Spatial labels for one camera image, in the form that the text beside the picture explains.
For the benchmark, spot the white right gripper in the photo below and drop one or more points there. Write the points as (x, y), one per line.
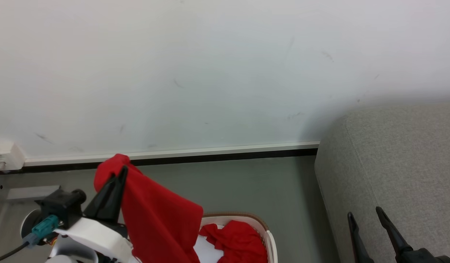
(426, 256)

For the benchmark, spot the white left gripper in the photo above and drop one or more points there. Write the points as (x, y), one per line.
(93, 233)

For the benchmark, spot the red white-striped garment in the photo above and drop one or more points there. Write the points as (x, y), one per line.
(159, 219)

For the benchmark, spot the white laundry basket brown rim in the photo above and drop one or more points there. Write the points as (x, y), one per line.
(267, 237)

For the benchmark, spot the grey fabric sofa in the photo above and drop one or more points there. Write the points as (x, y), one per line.
(400, 164)

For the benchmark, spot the white baseboard strip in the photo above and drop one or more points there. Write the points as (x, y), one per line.
(174, 152)

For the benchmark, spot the pale white cloth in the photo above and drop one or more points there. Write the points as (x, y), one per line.
(206, 252)

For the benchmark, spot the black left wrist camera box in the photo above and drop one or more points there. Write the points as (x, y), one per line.
(60, 206)

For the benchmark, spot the grey metal floor bracket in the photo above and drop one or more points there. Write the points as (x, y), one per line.
(31, 192)

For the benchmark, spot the white wall socket box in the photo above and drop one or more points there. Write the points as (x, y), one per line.
(6, 155)

